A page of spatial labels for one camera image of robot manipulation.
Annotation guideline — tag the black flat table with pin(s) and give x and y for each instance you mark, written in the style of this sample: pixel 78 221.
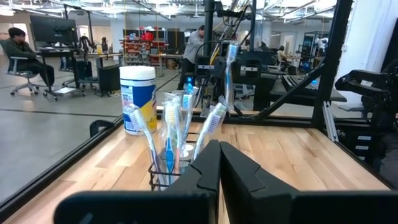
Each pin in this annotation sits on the black flat table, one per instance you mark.
pixel 298 90

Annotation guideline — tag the silver bracket strip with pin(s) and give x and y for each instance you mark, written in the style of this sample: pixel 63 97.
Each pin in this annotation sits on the silver bracket strip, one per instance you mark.
pixel 330 121

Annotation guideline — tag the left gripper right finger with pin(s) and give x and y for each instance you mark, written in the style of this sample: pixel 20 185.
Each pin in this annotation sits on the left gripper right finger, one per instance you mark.
pixel 264 205

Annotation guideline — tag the black equipment with white labels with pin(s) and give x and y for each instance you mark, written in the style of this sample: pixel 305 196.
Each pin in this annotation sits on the black equipment with white labels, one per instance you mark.
pixel 367 84

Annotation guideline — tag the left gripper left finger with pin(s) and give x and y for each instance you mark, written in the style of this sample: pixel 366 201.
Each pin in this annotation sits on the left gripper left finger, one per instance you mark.
pixel 186 205

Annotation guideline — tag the black computer tower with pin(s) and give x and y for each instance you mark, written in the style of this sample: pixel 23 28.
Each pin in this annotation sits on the black computer tower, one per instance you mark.
pixel 109 77

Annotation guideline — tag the shelf with red bins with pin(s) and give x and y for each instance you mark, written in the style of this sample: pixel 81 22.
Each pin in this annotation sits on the shelf with red bins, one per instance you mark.
pixel 143 46

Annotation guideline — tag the black monitor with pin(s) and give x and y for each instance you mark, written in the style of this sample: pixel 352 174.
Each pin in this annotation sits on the black monitor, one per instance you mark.
pixel 53 29

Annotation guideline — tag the person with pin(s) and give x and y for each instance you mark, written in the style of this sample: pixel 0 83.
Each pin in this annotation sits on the person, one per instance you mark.
pixel 21 53
pixel 191 46
pixel 282 54

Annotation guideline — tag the grey office chair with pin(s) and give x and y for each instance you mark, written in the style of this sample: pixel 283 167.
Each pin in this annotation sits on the grey office chair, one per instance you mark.
pixel 21 73

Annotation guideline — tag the blue toothbrush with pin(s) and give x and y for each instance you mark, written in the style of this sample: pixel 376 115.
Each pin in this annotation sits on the blue toothbrush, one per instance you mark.
pixel 169 152
pixel 231 53

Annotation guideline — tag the black aluminium table frame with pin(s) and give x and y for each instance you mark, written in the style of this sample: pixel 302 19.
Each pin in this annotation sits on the black aluminium table frame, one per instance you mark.
pixel 329 62

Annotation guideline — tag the black desk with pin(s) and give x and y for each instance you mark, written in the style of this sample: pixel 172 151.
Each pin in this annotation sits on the black desk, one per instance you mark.
pixel 62 54

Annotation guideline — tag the green toothbrush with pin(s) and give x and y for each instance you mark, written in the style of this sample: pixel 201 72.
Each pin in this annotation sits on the green toothbrush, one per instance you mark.
pixel 213 121

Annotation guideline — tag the yellow blue wipes canister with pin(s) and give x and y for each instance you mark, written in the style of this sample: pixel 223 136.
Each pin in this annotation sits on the yellow blue wipes canister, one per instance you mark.
pixel 138 93

